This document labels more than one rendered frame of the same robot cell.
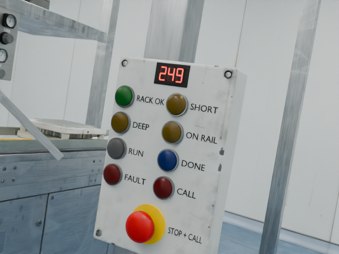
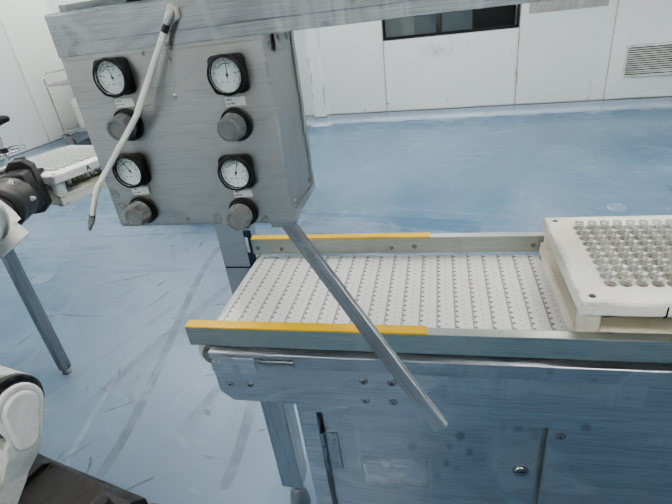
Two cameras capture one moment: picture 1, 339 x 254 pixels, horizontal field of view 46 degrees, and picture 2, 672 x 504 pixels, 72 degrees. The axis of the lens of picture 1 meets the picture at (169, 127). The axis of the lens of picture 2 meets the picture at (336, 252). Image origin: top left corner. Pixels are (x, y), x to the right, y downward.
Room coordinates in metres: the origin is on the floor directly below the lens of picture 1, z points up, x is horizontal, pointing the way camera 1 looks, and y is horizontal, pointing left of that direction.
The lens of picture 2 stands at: (1.06, -0.01, 1.28)
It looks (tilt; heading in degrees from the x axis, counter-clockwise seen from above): 28 degrees down; 78
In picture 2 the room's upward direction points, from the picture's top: 7 degrees counter-clockwise
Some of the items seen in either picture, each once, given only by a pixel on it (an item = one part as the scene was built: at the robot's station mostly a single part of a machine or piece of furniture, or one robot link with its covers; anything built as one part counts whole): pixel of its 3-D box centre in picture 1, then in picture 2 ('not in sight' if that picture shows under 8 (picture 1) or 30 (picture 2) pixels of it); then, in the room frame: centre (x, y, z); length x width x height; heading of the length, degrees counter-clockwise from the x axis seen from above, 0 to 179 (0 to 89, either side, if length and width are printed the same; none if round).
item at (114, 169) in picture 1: (112, 174); not in sight; (0.54, 0.07, 0.96); 0.03 x 0.01 x 0.03; 63
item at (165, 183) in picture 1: (162, 188); not in sight; (0.50, 0.00, 0.96); 0.03 x 0.01 x 0.03; 63
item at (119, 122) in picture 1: (119, 122); not in sight; (0.54, 0.07, 1.04); 0.03 x 0.01 x 0.03; 63
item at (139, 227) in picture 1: (145, 225); not in sight; (0.51, 0.01, 0.91); 0.04 x 0.04 x 0.04; 63
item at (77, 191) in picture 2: not in sight; (71, 180); (0.68, 1.29, 0.95); 0.24 x 0.24 x 0.02; 50
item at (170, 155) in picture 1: (167, 160); not in sight; (0.50, 0.00, 1.00); 0.03 x 0.01 x 0.03; 63
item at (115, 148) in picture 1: (115, 148); not in sight; (0.54, 0.07, 1.00); 0.03 x 0.01 x 0.03; 63
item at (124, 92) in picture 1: (123, 96); not in sight; (0.54, 0.07, 1.07); 0.03 x 0.01 x 0.03; 63
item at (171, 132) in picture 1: (171, 132); not in sight; (0.50, 0.00, 1.04); 0.03 x 0.01 x 0.03; 63
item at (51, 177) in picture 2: not in sight; (64, 162); (0.68, 1.29, 1.00); 0.25 x 0.24 x 0.02; 140
